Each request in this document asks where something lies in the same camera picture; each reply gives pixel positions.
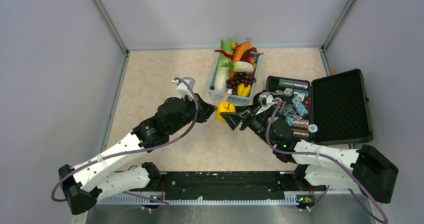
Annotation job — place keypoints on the green white toy cabbage stalk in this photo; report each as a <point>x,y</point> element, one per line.
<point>222,73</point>

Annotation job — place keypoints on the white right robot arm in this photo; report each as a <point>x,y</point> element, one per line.
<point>366,168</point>

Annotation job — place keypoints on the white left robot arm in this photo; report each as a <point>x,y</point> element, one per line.
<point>98,178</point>

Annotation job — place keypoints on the light blue chip stack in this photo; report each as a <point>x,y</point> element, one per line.
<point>301,109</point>

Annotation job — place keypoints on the blue green chip row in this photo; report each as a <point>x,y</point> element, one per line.
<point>286,83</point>

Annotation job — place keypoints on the light blue plastic basket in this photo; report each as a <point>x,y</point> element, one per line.
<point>248,56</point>

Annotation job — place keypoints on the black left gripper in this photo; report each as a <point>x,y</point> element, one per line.
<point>205,109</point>

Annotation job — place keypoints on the dark red toy grapes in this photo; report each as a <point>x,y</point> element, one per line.
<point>236,78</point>

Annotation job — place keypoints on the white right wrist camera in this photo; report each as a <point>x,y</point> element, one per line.
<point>266,101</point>

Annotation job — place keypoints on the yellow toy bell pepper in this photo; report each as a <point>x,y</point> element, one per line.
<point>244,90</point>

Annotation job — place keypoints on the black poker chip case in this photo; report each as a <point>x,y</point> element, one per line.
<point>337,105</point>

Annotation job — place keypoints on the clear zip bag pink dots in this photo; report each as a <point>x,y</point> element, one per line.
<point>216,97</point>

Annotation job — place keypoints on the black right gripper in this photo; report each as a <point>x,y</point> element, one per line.
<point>234,119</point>

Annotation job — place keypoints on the red toy chili pepper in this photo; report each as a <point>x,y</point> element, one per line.
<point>230,56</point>

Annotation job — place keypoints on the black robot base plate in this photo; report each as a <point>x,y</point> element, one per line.
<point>228,186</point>

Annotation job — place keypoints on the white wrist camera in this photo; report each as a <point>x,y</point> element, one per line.
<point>266,101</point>
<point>184,87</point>

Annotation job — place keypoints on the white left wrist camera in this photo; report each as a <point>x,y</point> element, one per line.
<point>184,87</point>

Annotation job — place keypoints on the purple chip row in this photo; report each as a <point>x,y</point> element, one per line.
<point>300,85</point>

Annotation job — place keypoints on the clear round dealer button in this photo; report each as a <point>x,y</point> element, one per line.
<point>289,110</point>

